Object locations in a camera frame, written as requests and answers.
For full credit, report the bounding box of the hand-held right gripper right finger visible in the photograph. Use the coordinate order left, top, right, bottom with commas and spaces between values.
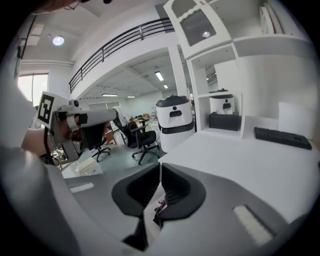
152, 162, 300, 256

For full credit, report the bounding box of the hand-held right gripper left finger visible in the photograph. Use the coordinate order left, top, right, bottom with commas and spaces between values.
46, 162, 161, 253

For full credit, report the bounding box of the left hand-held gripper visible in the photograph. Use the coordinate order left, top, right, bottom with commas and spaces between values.
37, 91, 119, 161

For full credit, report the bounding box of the person's left forearm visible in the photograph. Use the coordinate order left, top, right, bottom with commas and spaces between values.
21, 127, 55, 157

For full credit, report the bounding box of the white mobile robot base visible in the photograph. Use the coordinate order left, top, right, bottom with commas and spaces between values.
154, 95, 196, 154

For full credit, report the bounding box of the white desk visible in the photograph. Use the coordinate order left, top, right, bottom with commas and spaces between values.
157, 114, 320, 226

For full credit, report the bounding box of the white shelf unit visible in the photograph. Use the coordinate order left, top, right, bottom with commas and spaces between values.
184, 0, 320, 141

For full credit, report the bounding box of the person's left hand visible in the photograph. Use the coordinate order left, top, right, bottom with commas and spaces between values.
56, 114, 85, 144

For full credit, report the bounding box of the black office chair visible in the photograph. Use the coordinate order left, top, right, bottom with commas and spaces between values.
91, 106, 131, 163
124, 119, 161, 165

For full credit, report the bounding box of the bright window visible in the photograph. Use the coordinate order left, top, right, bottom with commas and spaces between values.
17, 73, 49, 102

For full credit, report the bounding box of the black tissue box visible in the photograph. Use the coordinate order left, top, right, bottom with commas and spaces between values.
208, 111, 242, 132

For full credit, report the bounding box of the black balcony railing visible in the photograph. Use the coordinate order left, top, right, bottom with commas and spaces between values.
68, 17, 176, 95

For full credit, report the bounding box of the black keyboard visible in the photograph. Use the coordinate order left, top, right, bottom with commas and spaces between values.
253, 126, 313, 151

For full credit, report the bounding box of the white cabinet door grey panel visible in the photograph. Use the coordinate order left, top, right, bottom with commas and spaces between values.
163, 0, 232, 60

